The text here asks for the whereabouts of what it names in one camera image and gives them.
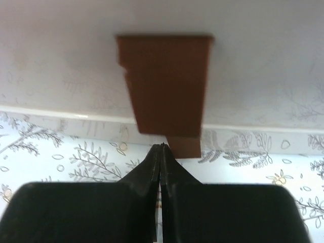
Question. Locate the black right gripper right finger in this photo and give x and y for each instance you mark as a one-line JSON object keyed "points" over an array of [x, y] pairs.
{"points": [[197, 212]]}

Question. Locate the white bottom drawer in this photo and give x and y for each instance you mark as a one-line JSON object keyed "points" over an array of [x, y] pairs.
{"points": [[196, 74]]}

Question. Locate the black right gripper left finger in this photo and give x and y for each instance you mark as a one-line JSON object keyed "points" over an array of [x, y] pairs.
{"points": [[122, 211]]}

